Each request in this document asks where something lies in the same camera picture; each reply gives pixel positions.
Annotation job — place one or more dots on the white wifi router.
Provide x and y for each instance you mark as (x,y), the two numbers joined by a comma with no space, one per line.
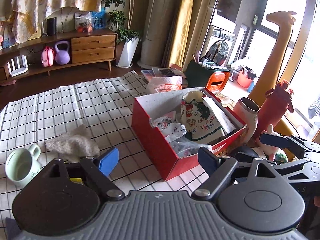
(17,65)

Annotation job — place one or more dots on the fluffy white cloth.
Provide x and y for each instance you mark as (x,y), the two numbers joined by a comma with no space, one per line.
(74,145)

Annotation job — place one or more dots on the panda print pouch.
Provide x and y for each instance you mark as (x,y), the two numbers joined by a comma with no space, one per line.
(169,126)

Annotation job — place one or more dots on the pink tissue pack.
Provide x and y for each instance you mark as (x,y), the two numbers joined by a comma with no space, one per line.
(164,84)

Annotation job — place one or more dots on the white steel tumbler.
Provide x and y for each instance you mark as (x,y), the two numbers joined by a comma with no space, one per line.
(247,110)

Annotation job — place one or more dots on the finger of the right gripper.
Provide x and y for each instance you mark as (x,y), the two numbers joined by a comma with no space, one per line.
(280,141)

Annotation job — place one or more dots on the red water bottle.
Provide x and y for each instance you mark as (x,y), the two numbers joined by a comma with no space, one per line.
(278,101)

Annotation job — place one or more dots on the white washing machine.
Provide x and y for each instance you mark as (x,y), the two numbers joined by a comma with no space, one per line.
(219,45)

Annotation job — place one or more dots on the blue plastic bag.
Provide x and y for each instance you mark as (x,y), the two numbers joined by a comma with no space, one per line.
(99,19)

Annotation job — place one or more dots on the yellow curtain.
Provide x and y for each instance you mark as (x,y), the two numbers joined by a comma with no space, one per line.
(179,35)

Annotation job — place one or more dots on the potted green tree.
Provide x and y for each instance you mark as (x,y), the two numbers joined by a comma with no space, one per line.
(121,19)

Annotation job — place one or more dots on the black cylindrical speaker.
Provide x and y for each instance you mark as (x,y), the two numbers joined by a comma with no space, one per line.
(51,26)

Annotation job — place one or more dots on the green orange tissue box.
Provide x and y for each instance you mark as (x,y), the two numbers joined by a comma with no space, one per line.
(201,74)

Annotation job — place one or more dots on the wooden TV console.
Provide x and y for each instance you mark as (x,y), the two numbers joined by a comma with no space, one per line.
(85,48)

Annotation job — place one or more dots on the black white checkered tablecloth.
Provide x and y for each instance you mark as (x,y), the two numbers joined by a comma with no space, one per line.
(105,108)

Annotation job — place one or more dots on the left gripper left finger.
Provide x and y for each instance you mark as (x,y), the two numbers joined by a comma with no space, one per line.
(97,170)

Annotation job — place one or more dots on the yellow giraffe toy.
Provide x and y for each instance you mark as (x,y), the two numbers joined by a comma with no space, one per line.
(269,77)

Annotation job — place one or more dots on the yellow sponge cloth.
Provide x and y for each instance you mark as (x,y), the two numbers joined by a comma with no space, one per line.
(75,172)

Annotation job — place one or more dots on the red cardboard box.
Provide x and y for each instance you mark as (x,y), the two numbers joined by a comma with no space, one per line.
(174,158)

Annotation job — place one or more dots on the bag of fruit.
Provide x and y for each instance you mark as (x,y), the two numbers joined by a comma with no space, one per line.
(83,21)

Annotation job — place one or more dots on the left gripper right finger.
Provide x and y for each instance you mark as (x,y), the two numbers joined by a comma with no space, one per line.
(220,172)

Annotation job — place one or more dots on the mint green ceramic mug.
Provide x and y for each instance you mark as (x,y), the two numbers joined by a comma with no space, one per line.
(22,165)

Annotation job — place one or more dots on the purple kettlebell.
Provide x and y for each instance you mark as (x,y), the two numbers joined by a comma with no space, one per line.
(62,57)

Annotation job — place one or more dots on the printed Christmas cloth bag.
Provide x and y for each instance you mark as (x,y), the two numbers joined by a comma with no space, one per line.
(203,119)

